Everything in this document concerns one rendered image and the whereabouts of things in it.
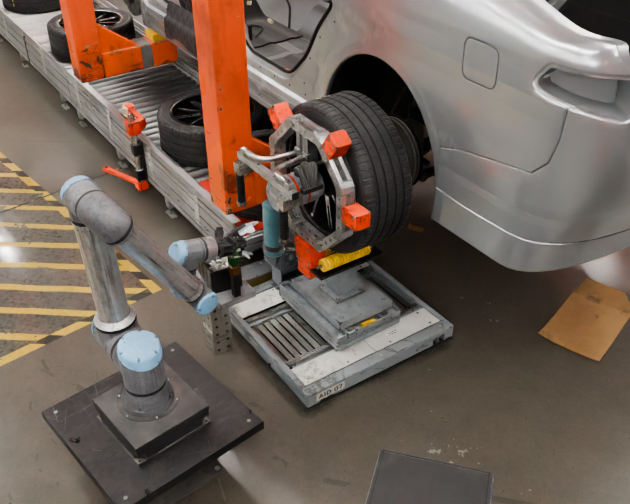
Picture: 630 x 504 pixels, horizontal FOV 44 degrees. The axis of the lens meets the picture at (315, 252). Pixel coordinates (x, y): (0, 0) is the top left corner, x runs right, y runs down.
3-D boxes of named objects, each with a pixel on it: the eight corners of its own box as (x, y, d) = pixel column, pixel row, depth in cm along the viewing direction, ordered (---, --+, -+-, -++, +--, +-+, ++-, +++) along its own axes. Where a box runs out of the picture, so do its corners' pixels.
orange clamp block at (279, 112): (296, 119, 322) (287, 100, 322) (280, 124, 318) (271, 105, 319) (290, 126, 328) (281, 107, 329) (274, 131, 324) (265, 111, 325)
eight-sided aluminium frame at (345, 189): (353, 266, 319) (356, 148, 288) (340, 271, 316) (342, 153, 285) (283, 209, 356) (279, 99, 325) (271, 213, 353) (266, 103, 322)
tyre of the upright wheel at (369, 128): (425, 135, 292) (326, 64, 333) (375, 151, 282) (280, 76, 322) (403, 266, 335) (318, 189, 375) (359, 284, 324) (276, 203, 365)
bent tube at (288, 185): (330, 177, 299) (330, 153, 293) (288, 191, 291) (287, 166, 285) (305, 159, 312) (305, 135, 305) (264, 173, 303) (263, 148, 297)
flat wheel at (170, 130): (138, 151, 471) (133, 115, 458) (207, 112, 516) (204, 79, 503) (223, 180, 441) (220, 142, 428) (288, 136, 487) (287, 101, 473)
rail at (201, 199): (250, 255, 397) (248, 219, 385) (234, 261, 393) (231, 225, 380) (81, 95, 566) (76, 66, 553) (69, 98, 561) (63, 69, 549)
